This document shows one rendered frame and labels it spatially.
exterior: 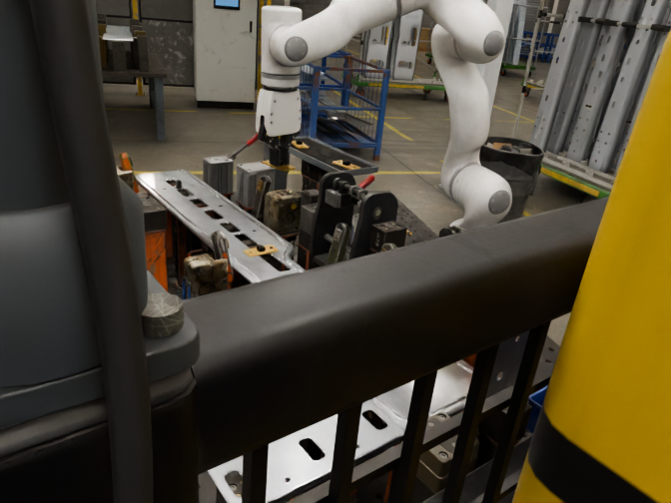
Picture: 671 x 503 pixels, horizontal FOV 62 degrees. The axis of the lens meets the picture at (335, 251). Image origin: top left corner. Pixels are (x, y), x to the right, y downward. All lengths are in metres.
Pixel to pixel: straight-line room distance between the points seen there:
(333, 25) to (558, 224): 1.04
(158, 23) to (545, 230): 8.73
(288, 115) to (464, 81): 0.45
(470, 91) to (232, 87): 6.88
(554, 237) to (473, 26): 1.19
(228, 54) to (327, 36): 6.95
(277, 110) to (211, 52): 6.85
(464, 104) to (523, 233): 1.28
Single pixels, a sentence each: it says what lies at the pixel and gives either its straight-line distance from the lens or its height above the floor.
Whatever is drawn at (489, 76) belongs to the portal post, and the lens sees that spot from 5.20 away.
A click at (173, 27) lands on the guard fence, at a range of 8.86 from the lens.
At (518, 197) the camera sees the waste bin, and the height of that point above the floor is 0.39.
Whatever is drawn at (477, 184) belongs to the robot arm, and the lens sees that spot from 1.48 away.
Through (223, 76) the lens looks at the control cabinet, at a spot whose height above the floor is 0.44.
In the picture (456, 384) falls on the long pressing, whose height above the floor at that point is 1.00.
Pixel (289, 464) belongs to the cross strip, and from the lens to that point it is 0.84.
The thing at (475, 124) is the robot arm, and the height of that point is 1.34.
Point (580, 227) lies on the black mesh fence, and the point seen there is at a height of 1.55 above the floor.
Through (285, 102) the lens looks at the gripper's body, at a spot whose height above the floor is 1.38.
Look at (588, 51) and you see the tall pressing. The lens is 6.16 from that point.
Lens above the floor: 1.60
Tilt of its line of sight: 25 degrees down
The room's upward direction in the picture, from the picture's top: 6 degrees clockwise
